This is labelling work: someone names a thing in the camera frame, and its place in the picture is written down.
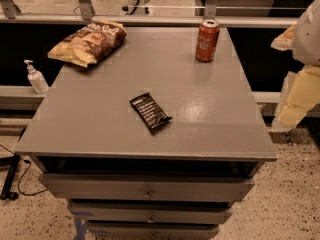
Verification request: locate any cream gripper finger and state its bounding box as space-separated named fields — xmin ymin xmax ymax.
xmin=271 ymin=25 xmax=296 ymax=51
xmin=272 ymin=65 xmax=320 ymax=131

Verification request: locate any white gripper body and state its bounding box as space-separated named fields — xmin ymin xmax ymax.
xmin=292 ymin=0 xmax=320 ymax=65

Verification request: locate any black rxbar chocolate wrapper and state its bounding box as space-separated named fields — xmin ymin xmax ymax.
xmin=130 ymin=93 xmax=172 ymax=135

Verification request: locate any red coke can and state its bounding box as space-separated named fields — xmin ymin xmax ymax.
xmin=196 ymin=19 xmax=220 ymax=62

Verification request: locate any brown chip bag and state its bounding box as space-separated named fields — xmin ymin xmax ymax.
xmin=48 ymin=20 xmax=127 ymax=68

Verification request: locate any grey drawer cabinet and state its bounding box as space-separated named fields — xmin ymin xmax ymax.
xmin=17 ymin=27 xmax=276 ymax=240

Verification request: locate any white pump sanitizer bottle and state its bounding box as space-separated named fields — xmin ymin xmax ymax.
xmin=24 ymin=60 xmax=49 ymax=94

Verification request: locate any metal window railing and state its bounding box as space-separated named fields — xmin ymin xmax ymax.
xmin=1 ymin=0 xmax=313 ymax=28

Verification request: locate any black stand leg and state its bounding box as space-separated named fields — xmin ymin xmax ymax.
xmin=0 ymin=155 xmax=20 ymax=201

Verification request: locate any black cable on floor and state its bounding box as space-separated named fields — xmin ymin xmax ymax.
xmin=0 ymin=143 xmax=48 ymax=197

